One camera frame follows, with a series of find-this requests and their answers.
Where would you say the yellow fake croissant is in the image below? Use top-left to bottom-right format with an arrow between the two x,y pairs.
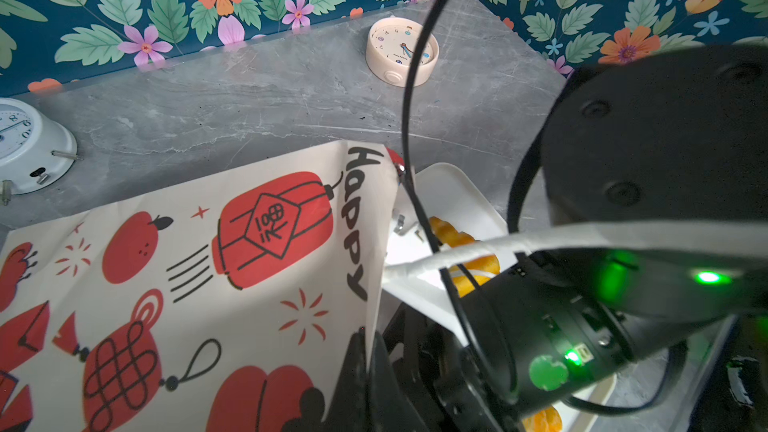
428,216 -> 502,298

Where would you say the fake bagel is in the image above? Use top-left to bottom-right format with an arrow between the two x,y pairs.
522,406 -> 563,432

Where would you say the white round alarm clock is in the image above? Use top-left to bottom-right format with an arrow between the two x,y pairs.
1,98 -> 80,206

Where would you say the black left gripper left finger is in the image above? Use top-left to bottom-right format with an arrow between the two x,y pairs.
323,331 -> 368,432

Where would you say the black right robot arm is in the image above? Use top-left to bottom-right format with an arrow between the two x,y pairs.
432,44 -> 767,431

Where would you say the white rectangular tray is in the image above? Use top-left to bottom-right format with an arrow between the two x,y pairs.
382,163 -> 621,431

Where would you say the red white paper bag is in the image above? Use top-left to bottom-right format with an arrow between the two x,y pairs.
1,140 -> 405,431

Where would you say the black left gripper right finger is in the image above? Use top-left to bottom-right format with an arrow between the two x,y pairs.
367,332 -> 426,432

